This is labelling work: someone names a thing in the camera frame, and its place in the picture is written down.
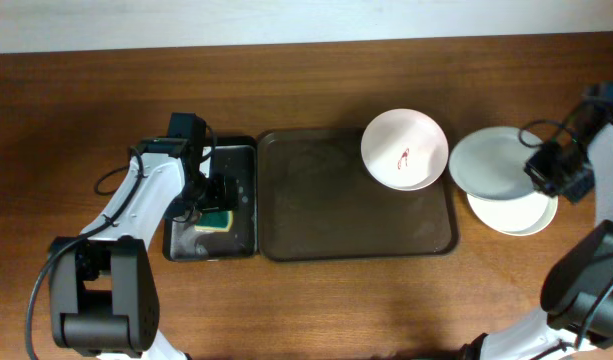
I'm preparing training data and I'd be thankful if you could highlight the green yellow sponge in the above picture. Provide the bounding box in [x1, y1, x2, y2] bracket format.
[194, 211, 234, 233]

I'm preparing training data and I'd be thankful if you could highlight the cream plate with red stain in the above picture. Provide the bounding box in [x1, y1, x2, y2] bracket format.
[467, 193, 559, 237]

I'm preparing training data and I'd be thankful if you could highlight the grey plate with red stain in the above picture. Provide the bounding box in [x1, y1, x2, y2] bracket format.
[448, 126, 537, 200]

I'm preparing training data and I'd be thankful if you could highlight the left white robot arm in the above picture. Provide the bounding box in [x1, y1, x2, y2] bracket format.
[38, 135, 234, 359]

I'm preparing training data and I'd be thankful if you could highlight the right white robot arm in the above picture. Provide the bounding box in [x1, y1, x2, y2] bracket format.
[456, 82, 613, 360]

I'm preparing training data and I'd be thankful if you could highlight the black small water tray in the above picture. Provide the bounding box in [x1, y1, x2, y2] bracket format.
[163, 136, 257, 262]

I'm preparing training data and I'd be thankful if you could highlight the large brown serving tray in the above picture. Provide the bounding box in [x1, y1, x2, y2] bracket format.
[257, 129, 460, 262]

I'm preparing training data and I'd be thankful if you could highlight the pink plate with red stain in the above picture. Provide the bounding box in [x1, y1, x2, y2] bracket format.
[360, 109, 449, 191]

